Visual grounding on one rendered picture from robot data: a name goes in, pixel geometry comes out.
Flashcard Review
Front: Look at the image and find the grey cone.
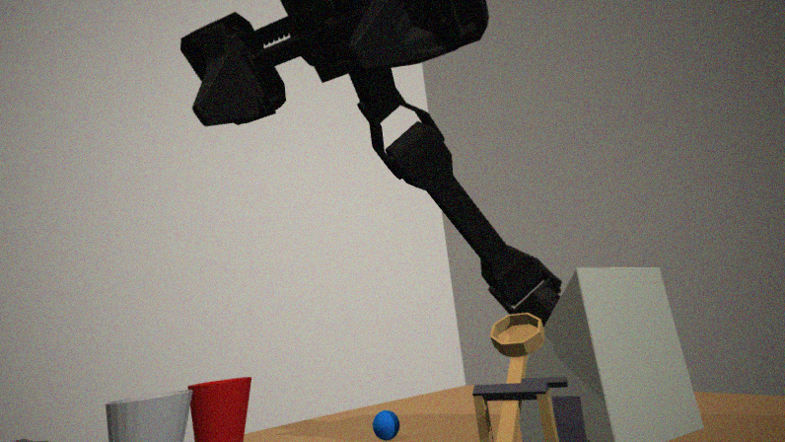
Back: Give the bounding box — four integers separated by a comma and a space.
106, 390, 193, 442

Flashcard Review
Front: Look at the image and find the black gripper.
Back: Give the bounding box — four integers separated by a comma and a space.
180, 0, 489, 126

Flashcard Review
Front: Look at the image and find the blue ball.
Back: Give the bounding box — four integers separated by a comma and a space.
373, 410, 399, 440

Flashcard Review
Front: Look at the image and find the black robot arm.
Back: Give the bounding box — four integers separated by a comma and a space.
349, 68, 562, 327

